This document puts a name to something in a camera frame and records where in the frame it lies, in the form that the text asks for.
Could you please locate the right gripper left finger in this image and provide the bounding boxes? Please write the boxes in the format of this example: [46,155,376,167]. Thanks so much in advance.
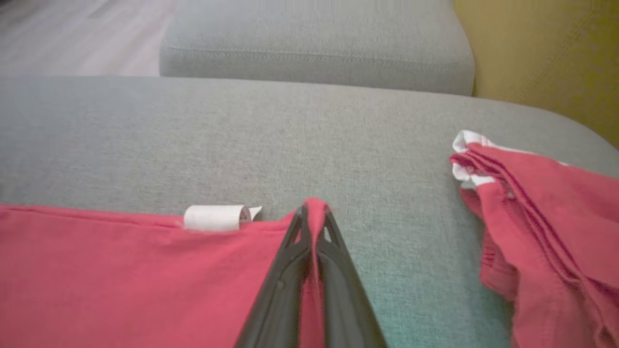
[235,205,310,348]

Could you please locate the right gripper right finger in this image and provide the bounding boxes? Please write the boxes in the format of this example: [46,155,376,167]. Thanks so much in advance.
[316,208,388,348]

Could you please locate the red jersey with white stripes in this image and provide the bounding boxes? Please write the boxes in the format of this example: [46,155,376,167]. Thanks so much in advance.
[0,197,339,348]

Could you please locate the red shorts with white stripe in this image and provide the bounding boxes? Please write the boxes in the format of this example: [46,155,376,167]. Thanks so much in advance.
[450,130,619,348]

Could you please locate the large grey sofa seat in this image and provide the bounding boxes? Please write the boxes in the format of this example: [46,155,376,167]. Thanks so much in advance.
[0,76,619,348]

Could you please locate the small grey sofa cushion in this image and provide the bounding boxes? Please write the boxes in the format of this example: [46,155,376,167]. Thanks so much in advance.
[159,0,476,96]

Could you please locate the yellow fabric cushion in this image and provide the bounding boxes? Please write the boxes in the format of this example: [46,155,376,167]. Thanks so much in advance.
[453,0,619,149]

